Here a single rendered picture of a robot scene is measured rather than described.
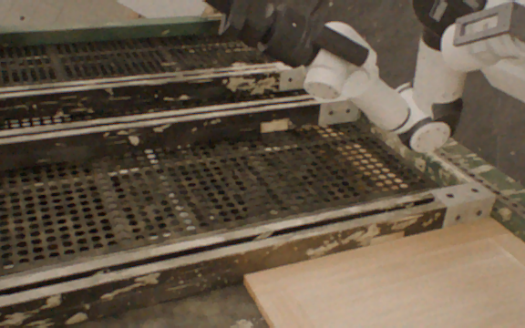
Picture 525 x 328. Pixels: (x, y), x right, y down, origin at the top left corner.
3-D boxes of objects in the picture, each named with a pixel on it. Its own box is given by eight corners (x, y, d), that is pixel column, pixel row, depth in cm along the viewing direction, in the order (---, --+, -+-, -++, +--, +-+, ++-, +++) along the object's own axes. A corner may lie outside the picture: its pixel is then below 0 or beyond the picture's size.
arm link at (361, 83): (314, 24, 104) (356, 63, 112) (300, 68, 101) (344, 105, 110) (344, 16, 99) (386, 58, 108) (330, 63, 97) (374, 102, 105)
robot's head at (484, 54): (488, 27, 83) (440, 22, 79) (554, 8, 73) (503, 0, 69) (489, 75, 83) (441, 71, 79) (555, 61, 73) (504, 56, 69)
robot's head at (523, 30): (499, 27, 79) (458, 8, 75) (559, 11, 71) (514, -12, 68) (493, 73, 78) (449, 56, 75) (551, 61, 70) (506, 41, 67)
